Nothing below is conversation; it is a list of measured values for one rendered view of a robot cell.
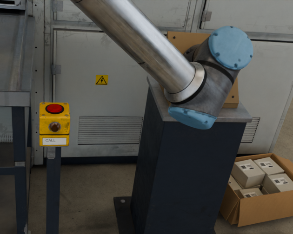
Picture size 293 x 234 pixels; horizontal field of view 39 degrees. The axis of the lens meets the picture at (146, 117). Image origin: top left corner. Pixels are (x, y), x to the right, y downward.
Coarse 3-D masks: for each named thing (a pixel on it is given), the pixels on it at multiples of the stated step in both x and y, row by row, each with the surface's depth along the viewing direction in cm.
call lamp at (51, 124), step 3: (51, 123) 109; (54, 123) 109; (57, 123) 109; (48, 126) 109; (51, 126) 109; (54, 126) 109; (57, 126) 109; (60, 126) 110; (51, 129) 109; (54, 129) 109; (57, 129) 109
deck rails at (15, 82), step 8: (24, 16) 182; (24, 24) 156; (24, 32) 156; (16, 40) 159; (24, 40) 156; (16, 48) 153; (24, 48) 154; (16, 56) 147; (24, 56) 148; (16, 64) 142; (16, 72) 137; (16, 80) 132; (8, 88) 127; (16, 88) 128
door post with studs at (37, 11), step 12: (36, 0) 180; (36, 12) 183; (36, 24) 186; (36, 36) 189; (36, 48) 192; (36, 60) 195; (36, 72) 199; (36, 84) 202; (36, 96) 205; (36, 108) 209; (36, 120) 213; (36, 132) 217; (36, 144) 221; (36, 156) 225
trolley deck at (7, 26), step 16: (0, 16) 179; (16, 16) 181; (0, 32) 164; (16, 32) 166; (32, 32) 168; (0, 48) 152; (32, 48) 155; (0, 64) 141; (32, 64) 147; (0, 80) 132; (0, 96) 127; (16, 96) 128
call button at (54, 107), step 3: (51, 105) 112; (54, 105) 112; (57, 105) 112; (48, 108) 111; (51, 108) 111; (54, 108) 111; (57, 108) 111; (60, 108) 111; (51, 111) 110; (54, 111) 110; (57, 111) 110
